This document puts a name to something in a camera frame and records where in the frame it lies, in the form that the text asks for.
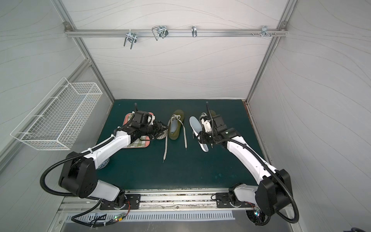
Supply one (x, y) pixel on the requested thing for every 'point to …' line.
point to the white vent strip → (149, 217)
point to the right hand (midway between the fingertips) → (199, 136)
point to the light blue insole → (196, 126)
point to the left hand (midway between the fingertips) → (168, 129)
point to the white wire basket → (56, 122)
